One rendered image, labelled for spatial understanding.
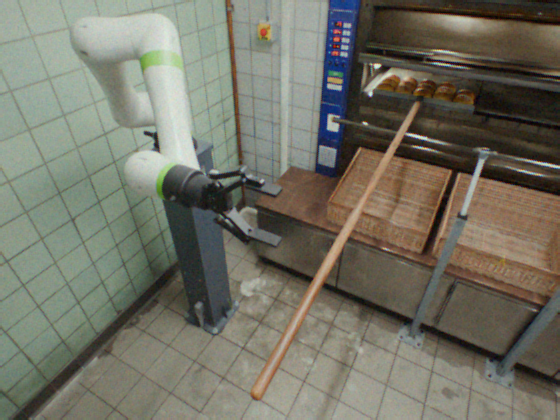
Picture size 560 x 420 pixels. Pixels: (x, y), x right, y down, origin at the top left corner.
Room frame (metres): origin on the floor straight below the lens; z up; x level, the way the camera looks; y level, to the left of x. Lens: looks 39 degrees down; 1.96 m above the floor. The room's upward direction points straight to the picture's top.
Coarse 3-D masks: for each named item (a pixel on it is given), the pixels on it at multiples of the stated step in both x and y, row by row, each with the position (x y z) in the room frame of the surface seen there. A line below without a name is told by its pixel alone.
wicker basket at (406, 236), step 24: (360, 168) 1.94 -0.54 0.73; (408, 168) 1.82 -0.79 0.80; (432, 168) 1.77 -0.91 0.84; (336, 192) 1.67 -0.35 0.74; (360, 192) 1.87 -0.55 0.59; (384, 192) 1.83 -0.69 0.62; (408, 192) 1.77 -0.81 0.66; (336, 216) 1.63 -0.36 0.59; (360, 216) 1.50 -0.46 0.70; (384, 216) 1.63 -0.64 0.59; (408, 216) 1.63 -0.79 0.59; (432, 216) 1.43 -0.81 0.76; (384, 240) 1.42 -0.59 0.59; (408, 240) 1.42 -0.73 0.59
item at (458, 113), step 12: (360, 96) 2.04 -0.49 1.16; (372, 96) 2.01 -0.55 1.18; (384, 96) 2.00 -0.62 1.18; (408, 108) 1.91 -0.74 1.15; (420, 108) 1.88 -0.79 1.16; (432, 108) 1.85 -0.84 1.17; (444, 108) 1.83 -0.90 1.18; (456, 108) 1.82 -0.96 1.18; (468, 120) 1.76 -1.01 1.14; (480, 120) 1.73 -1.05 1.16; (492, 120) 1.70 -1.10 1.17; (504, 120) 1.68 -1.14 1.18; (516, 120) 1.68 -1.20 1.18; (528, 120) 1.68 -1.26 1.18; (540, 132) 1.60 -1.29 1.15; (552, 132) 1.58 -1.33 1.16
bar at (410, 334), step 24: (336, 120) 1.72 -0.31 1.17; (432, 144) 1.49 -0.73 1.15; (456, 144) 1.44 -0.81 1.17; (480, 168) 1.34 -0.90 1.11; (552, 168) 1.26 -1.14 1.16; (456, 240) 1.17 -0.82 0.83; (432, 288) 1.18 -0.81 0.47; (552, 312) 0.95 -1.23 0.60; (408, 336) 1.19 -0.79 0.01; (528, 336) 0.96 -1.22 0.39; (504, 360) 0.98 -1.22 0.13; (504, 384) 0.90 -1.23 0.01
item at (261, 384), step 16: (400, 128) 1.55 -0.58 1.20; (384, 160) 1.26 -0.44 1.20; (368, 192) 1.05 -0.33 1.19; (352, 224) 0.88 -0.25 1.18; (336, 240) 0.80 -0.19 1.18; (336, 256) 0.74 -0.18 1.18; (320, 272) 0.67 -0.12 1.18; (320, 288) 0.63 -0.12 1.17; (304, 304) 0.56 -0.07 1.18; (288, 336) 0.47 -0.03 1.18; (272, 352) 0.44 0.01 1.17; (272, 368) 0.40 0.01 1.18; (256, 384) 0.36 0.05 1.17; (256, 400) 0.34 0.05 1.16
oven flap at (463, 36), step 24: (384, 24) 2.02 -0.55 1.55; (408, 24) 1.96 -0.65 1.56; (432, 24) 1.91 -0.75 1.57; (456, 24) 1.87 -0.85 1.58; (480, 24) 1.82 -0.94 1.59; (504, 24) 1.78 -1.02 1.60; (528, 24) 1.73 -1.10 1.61; (552, 24) 1.69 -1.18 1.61; (408, 48) 1.90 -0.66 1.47; (432, 48) 1.87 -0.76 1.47; (456, 48) 1.82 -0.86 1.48; (480, 48) 1.77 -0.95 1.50; (504, 48) 1.73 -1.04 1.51; (528, 48) 1.69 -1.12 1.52; (552, 48) 1.65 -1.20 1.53
